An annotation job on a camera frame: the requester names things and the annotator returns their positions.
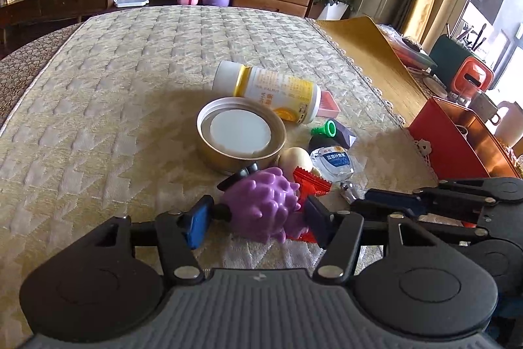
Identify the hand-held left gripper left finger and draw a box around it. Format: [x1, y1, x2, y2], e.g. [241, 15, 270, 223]
[95, 194, 216, 286]

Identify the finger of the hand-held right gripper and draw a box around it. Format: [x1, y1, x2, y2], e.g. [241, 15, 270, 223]
[365, 177, 497, 217]
[350, 200, 491, 240]

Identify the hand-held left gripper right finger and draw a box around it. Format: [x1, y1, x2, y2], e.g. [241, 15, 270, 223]
[303, 195, 450, 286]

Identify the red snack packet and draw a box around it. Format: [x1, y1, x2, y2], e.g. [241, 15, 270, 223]
[286, 167, 329, 243]

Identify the purple spiky massage roller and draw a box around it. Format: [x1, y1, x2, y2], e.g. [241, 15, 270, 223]
[214, 163, 311, 243]

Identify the cream egg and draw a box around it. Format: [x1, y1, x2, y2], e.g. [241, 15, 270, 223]
[278, 147, 321, 180]

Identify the red tin box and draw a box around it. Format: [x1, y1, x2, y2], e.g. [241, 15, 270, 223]
[409, 96, 521, 180]

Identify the round gold tin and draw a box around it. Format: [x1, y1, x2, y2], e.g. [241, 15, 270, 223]
[196, 97, 287, 176]

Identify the small metal object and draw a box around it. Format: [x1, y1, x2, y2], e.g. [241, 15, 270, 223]
[341, 181, 366, 204]

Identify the small black object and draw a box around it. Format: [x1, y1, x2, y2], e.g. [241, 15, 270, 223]
[309, 121, 357, 149]

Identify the small green funnel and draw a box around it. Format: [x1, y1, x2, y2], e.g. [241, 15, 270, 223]
[311, 120, 336, 137]

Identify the pink ribbed tray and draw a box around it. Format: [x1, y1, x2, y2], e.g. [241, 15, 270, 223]
[314, 89, 341, 120]

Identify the cream dish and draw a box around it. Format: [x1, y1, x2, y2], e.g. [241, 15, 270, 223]
[423, 75, 448, 96]

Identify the white lidded mug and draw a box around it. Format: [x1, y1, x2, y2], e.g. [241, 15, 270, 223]
[492, 100, 523, 147]

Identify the green cup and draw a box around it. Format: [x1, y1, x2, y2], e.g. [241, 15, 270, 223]
[471, 91, 501, 125]

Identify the white bottle yellow label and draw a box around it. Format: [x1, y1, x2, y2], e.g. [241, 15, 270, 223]
[212, 60, 323, 126]

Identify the yellow mat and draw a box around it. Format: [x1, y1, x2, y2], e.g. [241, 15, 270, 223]
[314, 16, 430, 127]

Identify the orange box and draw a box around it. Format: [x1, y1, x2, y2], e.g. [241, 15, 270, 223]
[449, 59, 494, 96]

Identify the beige quilted tablecloth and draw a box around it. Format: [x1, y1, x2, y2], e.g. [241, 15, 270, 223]
[0, 3, 440, 333]

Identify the stack of folders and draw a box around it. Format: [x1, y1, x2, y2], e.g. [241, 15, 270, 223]
[380, 24, 438, 69]

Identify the green box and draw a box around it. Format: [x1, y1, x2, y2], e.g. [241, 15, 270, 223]
[429, 34, 489, 88]

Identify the wooden drawer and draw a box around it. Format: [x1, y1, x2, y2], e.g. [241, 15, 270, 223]
[234, 0, 309, 18]

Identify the brown patterned cloth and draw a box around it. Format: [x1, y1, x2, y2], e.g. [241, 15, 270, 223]
[0, 23, 84, 129]

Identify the wooden cabinet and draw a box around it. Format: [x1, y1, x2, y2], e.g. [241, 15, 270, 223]
[0, 0, 319, 47]

